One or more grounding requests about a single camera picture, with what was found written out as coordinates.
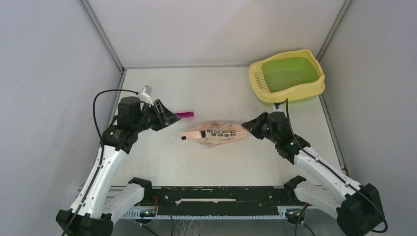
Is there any pink cat litter bag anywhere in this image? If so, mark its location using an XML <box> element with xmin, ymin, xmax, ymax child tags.
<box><xmin>180</xmin><ymin>121</ymin><xmax>249</xmax><ymax>148</ymax></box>

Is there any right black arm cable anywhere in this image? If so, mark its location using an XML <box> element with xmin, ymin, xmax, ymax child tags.
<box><xmin>280</xmin><ymin>99</ymin><xmax>389</xmax><ymax>234</ymax></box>

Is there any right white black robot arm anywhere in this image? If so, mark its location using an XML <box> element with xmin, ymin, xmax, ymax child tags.
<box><xmin>242</xmin><ymin>111</ymin><xmax>388</xmax><ymax>236</ymax></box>

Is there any magenta plastic scoop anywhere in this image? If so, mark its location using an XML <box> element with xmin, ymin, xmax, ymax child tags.
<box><xmin>176</xmin><ymin>112</ymin><xmax>194</xmax><ymax>118</ymax></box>

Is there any yellow green litter box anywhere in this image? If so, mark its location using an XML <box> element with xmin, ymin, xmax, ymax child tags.
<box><xmin>248</xmin><ymin>49</ymin><xmax>326</xmax><ymax>105</ymax></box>

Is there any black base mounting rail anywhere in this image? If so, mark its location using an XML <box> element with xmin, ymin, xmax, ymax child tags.
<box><xmin>139</xmin><ymin>186</ymin><xmax>304</xmax><ymax>215</ymax></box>

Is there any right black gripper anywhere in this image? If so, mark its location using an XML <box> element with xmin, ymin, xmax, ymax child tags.
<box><xmin>241</xmin><ymin>112</ymin><xmax>279</xmax><ymax>145</ymax></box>

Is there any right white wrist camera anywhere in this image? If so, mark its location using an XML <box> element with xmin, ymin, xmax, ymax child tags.
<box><xmin>273</xmin><ymin>103</ymin><xmax>282</xmax><ymax>111</ymax></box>

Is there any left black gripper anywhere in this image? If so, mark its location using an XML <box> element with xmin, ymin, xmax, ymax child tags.
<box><xmin>133</xmin><ymin>99</ymin><xmax>180</xmax><ymax>133</ymax></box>

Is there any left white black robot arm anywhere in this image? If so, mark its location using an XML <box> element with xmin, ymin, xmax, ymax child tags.
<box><xmin>56</xmin><ymin>96</ymin><xmax>181</xmax><ymax>236</ymax></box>

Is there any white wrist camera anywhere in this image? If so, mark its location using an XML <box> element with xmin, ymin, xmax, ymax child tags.
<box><xmin>273</xmin><ymin>103</ymin><xmax>282</xmax><ymax>111</ymax></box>
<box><xmin>137</xmin><ymin>85</ymin><xmax>154</xmax><ymax>106</ymax></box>

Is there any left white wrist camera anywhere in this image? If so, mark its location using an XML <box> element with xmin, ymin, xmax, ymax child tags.
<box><xmin>137</xmin><ymin>85</ymin><xmax>154</xmax><ymax>106</ymax></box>

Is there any white slotted cable duct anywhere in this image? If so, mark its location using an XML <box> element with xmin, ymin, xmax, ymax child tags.
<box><xmin>121</xmin><ymin>208</ymin><xmax>288</xmax><ymax>220</ymax></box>

